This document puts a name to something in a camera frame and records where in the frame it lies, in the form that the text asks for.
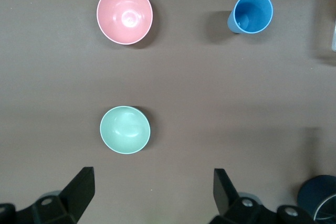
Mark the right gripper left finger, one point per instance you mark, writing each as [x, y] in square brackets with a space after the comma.
[78, 190]

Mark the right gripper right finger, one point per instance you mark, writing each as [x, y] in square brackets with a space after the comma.
[223, 192]

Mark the green plastic bowl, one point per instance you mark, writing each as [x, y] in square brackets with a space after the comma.
[124, 129]

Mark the pink plastic bowl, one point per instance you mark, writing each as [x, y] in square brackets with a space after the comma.
[124, 15]

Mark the dark blue ribbed cup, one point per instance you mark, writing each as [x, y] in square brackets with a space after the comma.
[315, 192]

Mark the light blue ribbed cup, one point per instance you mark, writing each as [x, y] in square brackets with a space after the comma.
[252, 11]

